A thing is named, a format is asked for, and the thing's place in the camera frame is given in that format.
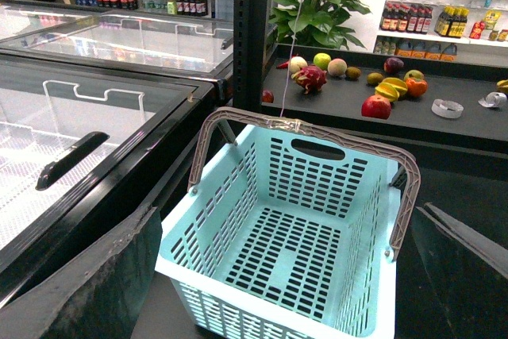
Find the light blue plastic basket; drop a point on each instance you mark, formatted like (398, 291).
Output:
(277, 243)

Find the yellow mango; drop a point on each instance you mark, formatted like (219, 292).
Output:
(502, 86)

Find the green red mango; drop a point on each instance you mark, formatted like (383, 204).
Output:
(414, 74)

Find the small red fruit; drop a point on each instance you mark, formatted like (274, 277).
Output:
(267, 96)

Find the red chili pepper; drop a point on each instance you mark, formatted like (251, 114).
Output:
(284, 65)

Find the pink dragon fruit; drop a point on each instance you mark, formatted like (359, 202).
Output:
(311, 79)

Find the white onion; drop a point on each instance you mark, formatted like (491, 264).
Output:
(296, 64)

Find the rear glass chest freezer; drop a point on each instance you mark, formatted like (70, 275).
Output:
(153, 43)

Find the glass chest freezer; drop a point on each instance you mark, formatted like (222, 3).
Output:
(47, 106)
(153, 43)

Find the green apple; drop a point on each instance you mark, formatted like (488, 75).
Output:
(322, 60)

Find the peach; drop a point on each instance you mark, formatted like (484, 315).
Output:
(337, 67)

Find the brown kiwi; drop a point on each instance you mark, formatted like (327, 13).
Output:
(353, 73)

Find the red apple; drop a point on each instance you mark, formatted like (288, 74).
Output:
(376, 106)

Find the green kiwi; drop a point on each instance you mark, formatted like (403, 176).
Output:
(374, 78)

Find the yellow star fruit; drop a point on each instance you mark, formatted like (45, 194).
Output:
(392, 89)

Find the green potted plant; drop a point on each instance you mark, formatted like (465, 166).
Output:
(316, 23)

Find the dark purple plum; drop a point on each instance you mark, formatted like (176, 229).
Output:
(393, 65)

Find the glass top chest freezer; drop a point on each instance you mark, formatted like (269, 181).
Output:
(47, 106)

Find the white tape roll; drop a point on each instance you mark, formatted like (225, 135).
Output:
(447, 109)

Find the black metal shelf post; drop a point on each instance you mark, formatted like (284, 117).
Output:
(250, 22)

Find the black freezer lid handle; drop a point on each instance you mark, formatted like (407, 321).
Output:
(69, 158)

